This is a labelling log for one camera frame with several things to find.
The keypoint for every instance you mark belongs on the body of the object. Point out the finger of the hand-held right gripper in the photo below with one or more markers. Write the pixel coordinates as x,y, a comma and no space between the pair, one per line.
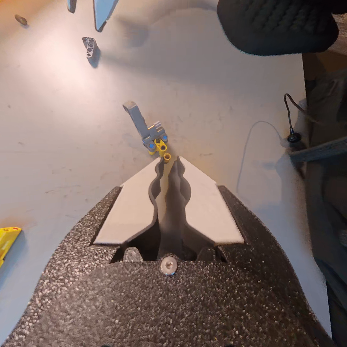
104,12
72,5

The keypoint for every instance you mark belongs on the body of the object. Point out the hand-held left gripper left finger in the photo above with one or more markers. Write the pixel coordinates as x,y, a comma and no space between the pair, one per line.
127,211

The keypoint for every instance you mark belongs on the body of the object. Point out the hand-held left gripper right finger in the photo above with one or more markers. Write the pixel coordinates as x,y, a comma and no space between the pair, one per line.
211,211

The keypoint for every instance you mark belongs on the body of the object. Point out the grey angled brick beam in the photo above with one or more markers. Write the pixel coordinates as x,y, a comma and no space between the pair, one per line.
89,46

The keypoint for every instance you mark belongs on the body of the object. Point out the grey and yellow brick assembly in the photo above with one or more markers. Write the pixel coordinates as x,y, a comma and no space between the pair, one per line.
139,122

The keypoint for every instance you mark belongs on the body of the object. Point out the grey desk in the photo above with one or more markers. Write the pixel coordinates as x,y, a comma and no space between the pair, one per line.
67,122

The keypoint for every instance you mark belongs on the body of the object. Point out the black brick pin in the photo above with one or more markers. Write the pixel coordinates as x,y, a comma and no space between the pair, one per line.
21,19

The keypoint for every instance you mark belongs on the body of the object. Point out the person's black hoodie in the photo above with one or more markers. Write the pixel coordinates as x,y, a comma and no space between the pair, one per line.
325,217

